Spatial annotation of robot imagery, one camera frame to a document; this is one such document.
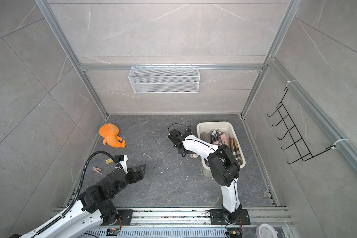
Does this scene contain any grey case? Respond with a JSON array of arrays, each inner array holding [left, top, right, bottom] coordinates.
[[200, 132, 211, 144]]

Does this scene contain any beige plastic storage bin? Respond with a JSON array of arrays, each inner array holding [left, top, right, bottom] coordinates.
[[196, 121, 247, 178]]

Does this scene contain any newspaper print case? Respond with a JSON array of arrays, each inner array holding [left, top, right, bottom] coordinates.
[[211, 130, 222, 145]]

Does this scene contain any plaid glasses case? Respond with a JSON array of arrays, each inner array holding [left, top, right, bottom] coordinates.
[[230, 138, 243, 166]]

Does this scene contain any pink case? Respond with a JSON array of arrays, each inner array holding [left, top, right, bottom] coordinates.
[[220, 134, 230, 147]]

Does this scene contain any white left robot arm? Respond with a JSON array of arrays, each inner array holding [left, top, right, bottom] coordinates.
[[23, 151, 146, 238]]

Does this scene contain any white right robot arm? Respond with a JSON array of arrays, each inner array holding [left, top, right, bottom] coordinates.
[[168, 129, 242, 224]]

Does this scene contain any map print glasses case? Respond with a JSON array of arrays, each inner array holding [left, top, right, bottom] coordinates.
[[190, 154, 199, 159]]

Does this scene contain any small yellow clip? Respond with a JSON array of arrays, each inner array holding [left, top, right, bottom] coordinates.
[[105, 159, 114, 165]]

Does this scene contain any wooden clothespin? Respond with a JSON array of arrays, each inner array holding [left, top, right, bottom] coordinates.
[[92, 167, 102, 175]]

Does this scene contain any orange plush toy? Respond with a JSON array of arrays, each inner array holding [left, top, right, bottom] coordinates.
[[99, 124, 126, 148]]

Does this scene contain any white round clock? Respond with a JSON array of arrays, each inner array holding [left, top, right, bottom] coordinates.
[[255, 223, 278, 238]]

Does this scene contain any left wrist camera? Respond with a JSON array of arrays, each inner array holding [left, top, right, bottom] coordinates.
[[114, 155, 128, 174]]

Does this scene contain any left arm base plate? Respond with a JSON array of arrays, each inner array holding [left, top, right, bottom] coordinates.
[[109, 209, 133, 226]]

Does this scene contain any white wire mesh basket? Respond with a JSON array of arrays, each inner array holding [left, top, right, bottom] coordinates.
[[129, 66, 200, 94]]

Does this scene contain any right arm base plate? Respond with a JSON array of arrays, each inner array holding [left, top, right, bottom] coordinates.
[[208, 209, 251, 225]]

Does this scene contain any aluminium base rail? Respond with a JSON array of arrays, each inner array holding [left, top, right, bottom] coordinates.
[[78, 207, 298, 238]]

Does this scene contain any black wire hook rack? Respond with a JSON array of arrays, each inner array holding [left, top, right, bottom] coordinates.
[[267, 87, 337, 165]]

